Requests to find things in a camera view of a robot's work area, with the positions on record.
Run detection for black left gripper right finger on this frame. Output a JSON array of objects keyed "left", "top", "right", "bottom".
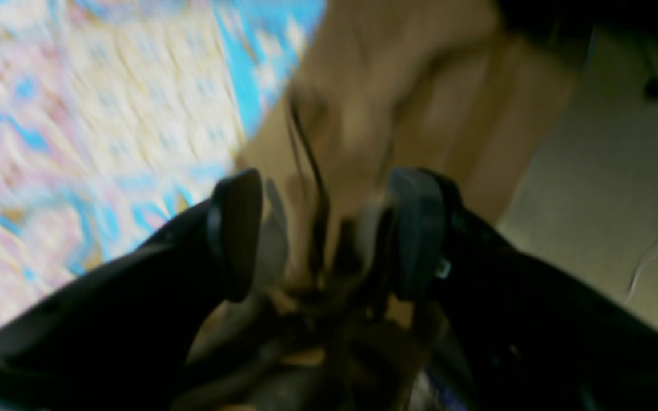
[{"left": 388, "top": 167, "right": 658, "bottom": 410}]

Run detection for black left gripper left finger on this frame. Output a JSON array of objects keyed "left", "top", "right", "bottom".
[{"left": 0, "top": 169, "right": 263, "bottom": 410}]

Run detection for brown t-shirt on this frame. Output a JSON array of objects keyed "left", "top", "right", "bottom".
[{"left": 172, "top": 1, "right": 581, "bottom": 410}]

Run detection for patterned tablecloth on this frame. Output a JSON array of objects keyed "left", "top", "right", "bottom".
[{"left": 0, "top": 1, "right": 324, "bottom": 327}]

